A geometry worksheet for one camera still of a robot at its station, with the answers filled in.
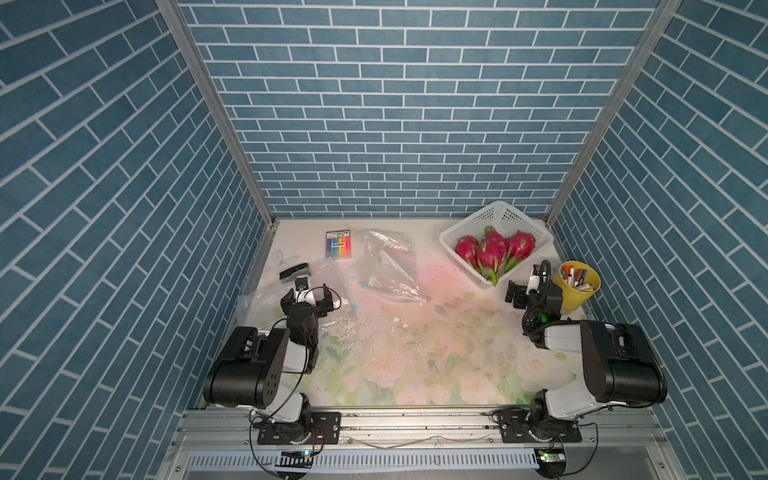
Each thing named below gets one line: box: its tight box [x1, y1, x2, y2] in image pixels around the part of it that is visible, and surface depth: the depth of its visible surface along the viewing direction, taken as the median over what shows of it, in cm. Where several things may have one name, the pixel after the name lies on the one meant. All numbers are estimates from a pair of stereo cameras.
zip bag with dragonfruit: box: [348, 229, 427, 302], surface depth 104 cm
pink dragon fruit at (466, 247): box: [455, 235, 479, 269], surface depth 103 cm
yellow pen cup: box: [554, 260, 602, 315], surface depth 91 cm
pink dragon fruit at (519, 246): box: [504, 231, 536, 273], surface depth 105 cm
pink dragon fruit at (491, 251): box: [477, 225, 508, 286], surface depth 95 cm
